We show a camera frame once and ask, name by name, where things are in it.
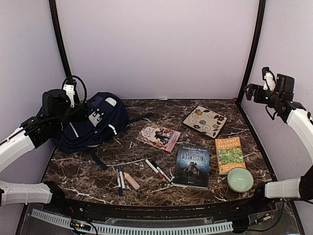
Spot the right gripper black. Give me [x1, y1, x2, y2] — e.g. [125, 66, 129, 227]
[244, 84, 281, 108]

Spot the navy blue student backpack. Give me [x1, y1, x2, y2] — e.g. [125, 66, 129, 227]
[52, 92, 153, 170]

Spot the pink illustrated paperback book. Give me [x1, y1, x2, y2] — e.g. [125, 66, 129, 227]
[136, 125, 180, 153]

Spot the Wuthering Heights blue book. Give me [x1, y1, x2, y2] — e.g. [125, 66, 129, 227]
[172, 145, 210, 189]

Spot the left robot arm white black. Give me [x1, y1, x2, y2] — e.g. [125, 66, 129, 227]
[0, 89, 88, 213]

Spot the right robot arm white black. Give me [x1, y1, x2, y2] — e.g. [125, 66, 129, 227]
[244, 67, 313, 212]

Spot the orange Treehouse paperback book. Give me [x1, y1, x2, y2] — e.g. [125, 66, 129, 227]
[215, 137, 246, 175]

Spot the square floral ceramic plate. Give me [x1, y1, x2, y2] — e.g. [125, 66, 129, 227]
[182, 106, 227, 139]

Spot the pale green ceramic bowl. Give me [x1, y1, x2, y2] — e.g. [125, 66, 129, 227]
[227, 167, 254, 193]

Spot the blue capped white pen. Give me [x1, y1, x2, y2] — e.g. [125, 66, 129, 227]
[118, 166, 126, 191]

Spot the grey slim pen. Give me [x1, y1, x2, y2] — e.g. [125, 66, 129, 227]
[115, 169, 123, 197]

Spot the pale peach highlighter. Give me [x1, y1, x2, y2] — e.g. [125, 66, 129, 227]
[124, 172, 140, 190]

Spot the white marker red cap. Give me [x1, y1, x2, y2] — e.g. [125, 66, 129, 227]
[145, 159, 163, 178]

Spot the small green circuit board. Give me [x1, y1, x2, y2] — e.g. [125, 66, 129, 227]
[70, 219, 92, 231]

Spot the white marker black cap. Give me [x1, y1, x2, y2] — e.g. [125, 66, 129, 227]
[151, 161, 172, 184]

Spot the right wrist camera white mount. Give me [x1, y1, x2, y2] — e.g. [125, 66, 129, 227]
[262, 67, 276, 92]

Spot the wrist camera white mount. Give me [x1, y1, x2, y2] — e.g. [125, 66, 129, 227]
[262, 67, 276, 92]
[63, 84, 75, 108]

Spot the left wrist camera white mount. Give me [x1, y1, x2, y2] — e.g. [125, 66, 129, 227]
[63, 84, 75, 108]

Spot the right black frame post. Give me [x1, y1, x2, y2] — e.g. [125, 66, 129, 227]
[236, 0, 266, 106]

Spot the black frame post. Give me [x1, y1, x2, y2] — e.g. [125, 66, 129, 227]
[236, 0, 266, 106]
[48, 0, 71, 77]

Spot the black curved front rail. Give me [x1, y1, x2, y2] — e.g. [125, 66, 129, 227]
[43, 198, 278, 220]

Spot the white slotted cable duct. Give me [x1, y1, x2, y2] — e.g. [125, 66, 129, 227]
[31, 209, 233, 235]

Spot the left black frame post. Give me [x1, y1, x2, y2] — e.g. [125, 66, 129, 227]
[48, 0, 71, 77]

